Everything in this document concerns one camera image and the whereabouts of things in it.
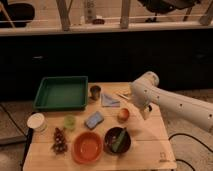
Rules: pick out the green plastic tray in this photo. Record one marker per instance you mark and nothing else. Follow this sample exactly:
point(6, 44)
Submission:
point(62, 93)

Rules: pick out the orange bowl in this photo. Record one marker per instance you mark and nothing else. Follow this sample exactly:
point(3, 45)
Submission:
point(87, 147)

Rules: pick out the green plastic cup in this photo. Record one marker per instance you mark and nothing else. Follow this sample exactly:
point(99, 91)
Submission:
point(69, 122)

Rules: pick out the wooden handled utensil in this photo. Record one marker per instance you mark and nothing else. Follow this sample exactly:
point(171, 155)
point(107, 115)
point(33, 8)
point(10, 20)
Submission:
point(123, 96)

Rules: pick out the small metal cup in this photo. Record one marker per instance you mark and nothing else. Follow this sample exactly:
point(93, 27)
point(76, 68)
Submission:
point(95, 92)

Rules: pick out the red yellow apple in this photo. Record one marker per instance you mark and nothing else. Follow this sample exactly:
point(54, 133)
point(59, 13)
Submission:
point(123, 114)

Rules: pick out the bunch of dark grapes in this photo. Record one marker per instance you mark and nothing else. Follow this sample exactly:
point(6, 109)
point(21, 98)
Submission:
point(59, 146)

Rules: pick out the blue folded cloth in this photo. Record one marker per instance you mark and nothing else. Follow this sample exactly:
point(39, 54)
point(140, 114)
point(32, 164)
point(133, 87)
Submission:
point(108, 101)

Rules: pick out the black office chair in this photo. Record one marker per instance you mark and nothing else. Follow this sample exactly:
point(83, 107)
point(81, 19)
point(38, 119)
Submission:
point(166, 6)

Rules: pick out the white paper cup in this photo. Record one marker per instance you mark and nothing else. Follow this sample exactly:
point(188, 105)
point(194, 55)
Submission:
point(37, 122)

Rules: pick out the dark red dish background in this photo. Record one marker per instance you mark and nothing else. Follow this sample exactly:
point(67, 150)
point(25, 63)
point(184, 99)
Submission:
point(98, 21)

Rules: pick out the dark brown bowl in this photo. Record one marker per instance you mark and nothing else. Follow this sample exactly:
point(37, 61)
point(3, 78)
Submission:
point(110, 137)

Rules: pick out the green vegetable in bowl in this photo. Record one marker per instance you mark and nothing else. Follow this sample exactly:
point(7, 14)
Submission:
point(118, 141)

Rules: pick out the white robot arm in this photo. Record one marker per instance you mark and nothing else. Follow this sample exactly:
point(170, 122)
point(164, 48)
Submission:
point(144, 91)

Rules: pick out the blue sponge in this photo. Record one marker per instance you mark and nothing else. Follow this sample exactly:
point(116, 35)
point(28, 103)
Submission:
point(92, 121)

